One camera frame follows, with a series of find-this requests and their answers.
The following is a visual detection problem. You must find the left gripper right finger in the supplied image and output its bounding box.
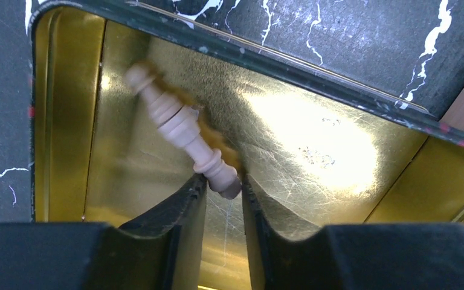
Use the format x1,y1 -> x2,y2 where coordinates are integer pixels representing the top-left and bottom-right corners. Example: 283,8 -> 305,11
242,178 -> 464,289

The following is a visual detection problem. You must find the left gold tin tray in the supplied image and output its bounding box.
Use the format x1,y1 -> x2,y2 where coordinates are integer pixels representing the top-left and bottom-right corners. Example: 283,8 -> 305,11
30,0 -> 464,290

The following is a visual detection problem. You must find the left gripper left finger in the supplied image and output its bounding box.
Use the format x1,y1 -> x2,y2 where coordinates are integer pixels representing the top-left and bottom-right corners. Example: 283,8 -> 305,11
0,175 -> 207,289

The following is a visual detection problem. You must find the white chess piece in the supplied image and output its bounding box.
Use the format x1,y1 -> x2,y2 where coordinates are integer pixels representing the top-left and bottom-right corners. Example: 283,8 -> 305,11
124,62 -> 245,200

